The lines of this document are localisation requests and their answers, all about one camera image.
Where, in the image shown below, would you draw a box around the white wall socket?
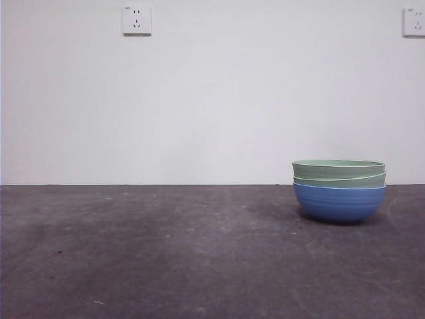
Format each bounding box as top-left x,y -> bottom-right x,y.
122,5 -> 152,37
402,7 -> 425,38

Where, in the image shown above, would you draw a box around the blue ribbed bowl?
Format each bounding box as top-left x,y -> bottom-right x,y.
292,181 -> 387,224

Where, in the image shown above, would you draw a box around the green ribbed bowl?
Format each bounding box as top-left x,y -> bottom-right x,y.
292,159 -> 387,178
292,171 -> 387,189

